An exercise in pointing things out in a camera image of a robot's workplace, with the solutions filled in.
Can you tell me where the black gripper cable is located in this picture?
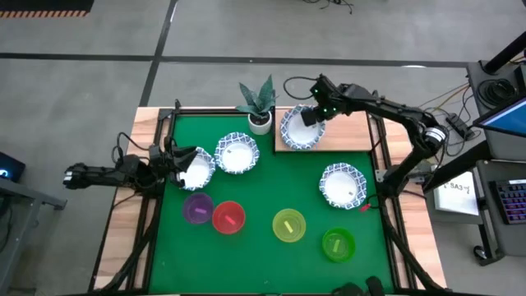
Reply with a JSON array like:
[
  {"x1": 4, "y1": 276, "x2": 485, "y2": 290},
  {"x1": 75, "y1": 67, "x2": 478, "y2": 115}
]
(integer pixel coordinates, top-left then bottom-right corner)
[
  {"x1": 282, "y1": 75, "x2": 318, "y2": 101},
  {"x1": 110, "y1": 131, "x2": 155, "y2": 165}
]

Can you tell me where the green table mat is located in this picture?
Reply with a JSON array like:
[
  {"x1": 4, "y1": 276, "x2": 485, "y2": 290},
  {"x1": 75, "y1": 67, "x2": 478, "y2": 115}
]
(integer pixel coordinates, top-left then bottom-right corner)
[{"x1": 148, "y1": 113, "x2": 395, "y2": 294}]

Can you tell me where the white plant pot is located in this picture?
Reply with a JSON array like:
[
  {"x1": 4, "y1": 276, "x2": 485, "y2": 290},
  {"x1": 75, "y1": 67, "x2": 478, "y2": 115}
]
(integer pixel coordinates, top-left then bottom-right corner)
[{"x1": 247, "y1": 110, "x2": 274, "y2": 136}]

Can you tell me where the computer monitor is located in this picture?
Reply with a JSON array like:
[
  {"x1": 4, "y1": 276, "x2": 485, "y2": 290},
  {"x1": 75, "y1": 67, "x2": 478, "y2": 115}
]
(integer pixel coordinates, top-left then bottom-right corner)
[{"x1": 472, "y1": 95, "x2": 526, "y2": 139}]

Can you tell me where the coiled black cable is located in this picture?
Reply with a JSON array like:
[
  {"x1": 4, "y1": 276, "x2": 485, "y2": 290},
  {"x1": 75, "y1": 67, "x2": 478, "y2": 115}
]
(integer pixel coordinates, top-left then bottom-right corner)
[{"x1": 478, "y1": 77, "x2": 515, "y2": 107}]

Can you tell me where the blue patterned paper bowl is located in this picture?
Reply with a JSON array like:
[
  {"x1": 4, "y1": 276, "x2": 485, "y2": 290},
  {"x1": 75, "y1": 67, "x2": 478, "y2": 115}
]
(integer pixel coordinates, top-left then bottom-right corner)
[
  {"x1": 214, "y1": 132, "x2": 261, "y2": 175},
  {"x1": 177, "y1": 146, "x2": 217, "y2": 192},
  {"x1": 279, "y1": 104, "x2": 326, "y2": 151},
  {"x1": 318, "y1": 162, "x2": 368, "y2": 210}
]

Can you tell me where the yellow plastic bowl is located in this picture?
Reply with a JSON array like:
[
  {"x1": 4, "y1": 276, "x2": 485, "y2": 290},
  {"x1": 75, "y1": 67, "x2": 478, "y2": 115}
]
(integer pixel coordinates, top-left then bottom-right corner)
[{"x1": 271, "y1": 208, "x2": 307, "y2": 243}]

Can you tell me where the grey equipment cart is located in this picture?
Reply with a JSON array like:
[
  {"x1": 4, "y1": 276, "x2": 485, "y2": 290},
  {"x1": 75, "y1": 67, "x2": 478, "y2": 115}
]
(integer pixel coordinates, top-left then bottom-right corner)
[{"x1": 422, "y1": 59, "x2": 526, "y2": 266}]

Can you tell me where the white paper sign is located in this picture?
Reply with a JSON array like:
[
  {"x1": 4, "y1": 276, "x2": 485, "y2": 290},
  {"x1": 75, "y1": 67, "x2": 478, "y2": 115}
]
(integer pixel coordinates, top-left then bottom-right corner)
[{"x1": 433, "y1": 180, "x2": 480, "y2": 217}]

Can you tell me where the black striped floor mat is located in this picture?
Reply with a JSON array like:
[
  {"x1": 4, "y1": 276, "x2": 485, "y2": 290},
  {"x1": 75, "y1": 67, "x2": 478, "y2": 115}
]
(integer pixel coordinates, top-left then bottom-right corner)
[{"x1": 0, "y1": 0, "x2": 95, "y2": 19}]

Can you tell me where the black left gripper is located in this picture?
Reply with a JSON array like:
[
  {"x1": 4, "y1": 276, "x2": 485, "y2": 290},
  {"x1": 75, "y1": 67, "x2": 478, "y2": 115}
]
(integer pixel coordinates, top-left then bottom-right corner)
[{"x1": 147, "y1": 137, "x2": 200, "y2": 189}]

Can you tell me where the grey side desk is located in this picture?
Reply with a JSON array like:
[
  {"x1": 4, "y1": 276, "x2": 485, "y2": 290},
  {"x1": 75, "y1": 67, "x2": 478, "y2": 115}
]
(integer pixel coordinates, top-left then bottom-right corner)
[{"x1": 0, "y1": 176, "x2": 67, "y2": 287}]

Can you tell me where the green plastic bowl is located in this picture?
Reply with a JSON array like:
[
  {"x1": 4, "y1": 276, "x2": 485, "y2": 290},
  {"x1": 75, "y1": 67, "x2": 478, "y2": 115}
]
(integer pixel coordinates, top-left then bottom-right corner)
[{"x1": 321, "y1": 227, "x2": 357, "y2": 264}]

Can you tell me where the black device with blue light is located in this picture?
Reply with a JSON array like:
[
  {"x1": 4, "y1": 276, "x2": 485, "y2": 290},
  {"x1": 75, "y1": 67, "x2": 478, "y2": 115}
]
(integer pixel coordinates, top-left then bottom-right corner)
[{"x1": 0, "y1": 150, "x2": 26, "y2": 183}]

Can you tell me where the purple plastic bowl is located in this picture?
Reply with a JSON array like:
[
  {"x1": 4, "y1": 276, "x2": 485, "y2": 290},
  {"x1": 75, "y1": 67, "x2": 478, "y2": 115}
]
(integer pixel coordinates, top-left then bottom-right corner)
[{"x1": 182, "y1": 192, "x2": 215, "y2": 225}]

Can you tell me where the backlit keyboard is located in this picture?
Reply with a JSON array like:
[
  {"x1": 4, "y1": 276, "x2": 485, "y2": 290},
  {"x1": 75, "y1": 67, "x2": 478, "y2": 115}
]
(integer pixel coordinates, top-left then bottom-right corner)
[{"x1": 488, "y1": 178, "x2": 526, "y2": 225}]

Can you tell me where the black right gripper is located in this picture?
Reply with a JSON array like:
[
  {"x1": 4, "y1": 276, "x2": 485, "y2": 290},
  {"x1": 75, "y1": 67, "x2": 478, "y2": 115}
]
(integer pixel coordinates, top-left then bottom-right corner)
[{"x1": 301, "y1": 73, "x2": 350, "y2": 127}]

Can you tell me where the black power strip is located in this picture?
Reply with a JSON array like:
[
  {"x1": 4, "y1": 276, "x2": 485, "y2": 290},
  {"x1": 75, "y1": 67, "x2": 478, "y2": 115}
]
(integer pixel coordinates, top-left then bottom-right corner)
[{"x1": 445, "y1": 113, "x2": 473, "y2": 140}]

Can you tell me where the red plastic bowl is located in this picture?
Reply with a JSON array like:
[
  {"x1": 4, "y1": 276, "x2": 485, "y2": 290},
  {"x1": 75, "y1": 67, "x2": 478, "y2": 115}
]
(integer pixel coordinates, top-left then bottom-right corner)
[{"x1": 211, "y1": 200, "x2": 247, "y2": 236}]

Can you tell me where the green snake plant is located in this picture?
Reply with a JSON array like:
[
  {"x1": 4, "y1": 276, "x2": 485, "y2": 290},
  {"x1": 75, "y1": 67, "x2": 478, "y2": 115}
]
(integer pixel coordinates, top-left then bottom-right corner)
[{"x1": 235, "y1": 73, "x2": 277, "y2": 120}]

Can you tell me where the wooden shelf board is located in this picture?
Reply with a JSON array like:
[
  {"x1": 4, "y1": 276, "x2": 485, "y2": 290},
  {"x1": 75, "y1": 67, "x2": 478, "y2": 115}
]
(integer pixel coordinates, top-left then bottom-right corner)
[{"x1": 274, "y1": 106, "x2": 373, "y2": 153}]

